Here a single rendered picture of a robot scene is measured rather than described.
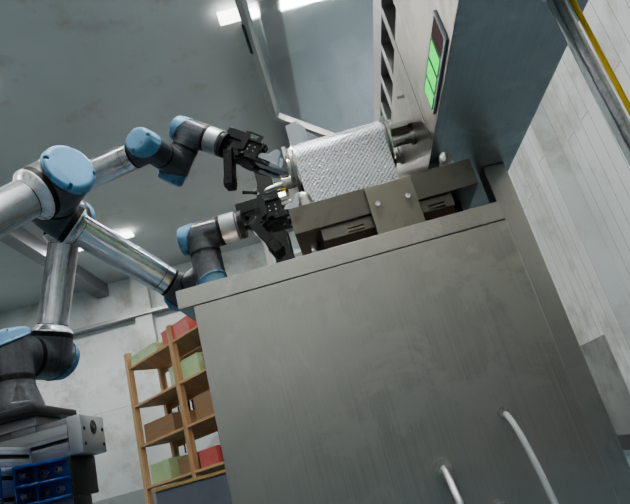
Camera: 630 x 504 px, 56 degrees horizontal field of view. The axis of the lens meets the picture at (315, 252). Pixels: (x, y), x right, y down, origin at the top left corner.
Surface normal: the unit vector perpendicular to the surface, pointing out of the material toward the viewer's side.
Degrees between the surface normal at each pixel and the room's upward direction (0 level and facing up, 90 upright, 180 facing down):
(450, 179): 90
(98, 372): 90
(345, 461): 90
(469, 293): 90
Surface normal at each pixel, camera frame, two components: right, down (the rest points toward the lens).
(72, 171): 0.67, -0.47
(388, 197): -0.10, -0.32
